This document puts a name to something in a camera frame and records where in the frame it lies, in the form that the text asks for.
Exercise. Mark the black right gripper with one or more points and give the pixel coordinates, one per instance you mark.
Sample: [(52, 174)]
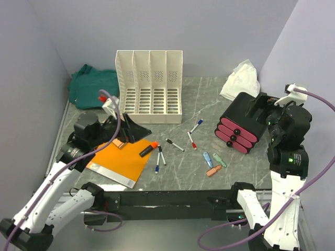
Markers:
[(264, 100)]

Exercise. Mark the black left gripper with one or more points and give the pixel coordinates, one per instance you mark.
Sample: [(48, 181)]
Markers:
[(131, 130)]

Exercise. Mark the black drawer organizer box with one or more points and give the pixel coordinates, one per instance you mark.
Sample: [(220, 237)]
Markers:
[(236, 129)]

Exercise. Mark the black cap whiteboard marker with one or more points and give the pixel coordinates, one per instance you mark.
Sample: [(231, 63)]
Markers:
[(174, 144)]

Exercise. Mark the blue cap whiteboard marker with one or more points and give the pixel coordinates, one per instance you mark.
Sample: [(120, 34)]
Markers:
[(157, 163)]

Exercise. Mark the red cap whiteboard marker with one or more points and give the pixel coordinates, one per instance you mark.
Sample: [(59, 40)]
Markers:
[(191, 140)]

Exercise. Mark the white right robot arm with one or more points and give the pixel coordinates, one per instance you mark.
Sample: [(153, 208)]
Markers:
[(287, 122)]

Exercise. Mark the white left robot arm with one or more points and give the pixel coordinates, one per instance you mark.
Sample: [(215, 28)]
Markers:
[(36, 224)]

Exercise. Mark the orange cap highlighter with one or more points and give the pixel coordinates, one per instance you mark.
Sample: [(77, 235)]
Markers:
[(148, 149)]

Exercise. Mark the white crumpled paper bag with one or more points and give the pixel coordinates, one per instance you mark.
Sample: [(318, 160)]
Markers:
[(242, 79)]

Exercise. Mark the orange notebook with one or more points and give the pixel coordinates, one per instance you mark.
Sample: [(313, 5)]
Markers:
[(121, 162)]

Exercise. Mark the white file organizer rack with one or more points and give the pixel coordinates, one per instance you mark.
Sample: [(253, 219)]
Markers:
[(150, 85)]

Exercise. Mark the green cloth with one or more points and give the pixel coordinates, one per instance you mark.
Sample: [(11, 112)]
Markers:
[(87, 82)]

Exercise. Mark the green clip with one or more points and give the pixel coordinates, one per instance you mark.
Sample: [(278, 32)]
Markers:
[(219, 159)]

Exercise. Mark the blue clip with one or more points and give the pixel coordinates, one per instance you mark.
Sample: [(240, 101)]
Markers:
[(208, 159)]

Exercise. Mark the orange clip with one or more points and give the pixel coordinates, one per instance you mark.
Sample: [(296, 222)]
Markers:
[(213, 170)]

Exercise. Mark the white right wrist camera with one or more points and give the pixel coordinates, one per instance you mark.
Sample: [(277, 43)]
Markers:
[(292, 95)]

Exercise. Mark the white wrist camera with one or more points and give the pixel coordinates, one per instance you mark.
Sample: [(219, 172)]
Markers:
[(292, 95), (108, 105)]

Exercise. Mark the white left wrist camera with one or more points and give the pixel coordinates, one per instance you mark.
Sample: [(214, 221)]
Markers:
[(108, 105)]

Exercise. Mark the black base frame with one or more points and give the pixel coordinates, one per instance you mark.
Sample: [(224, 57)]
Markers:
[(169, 205)]

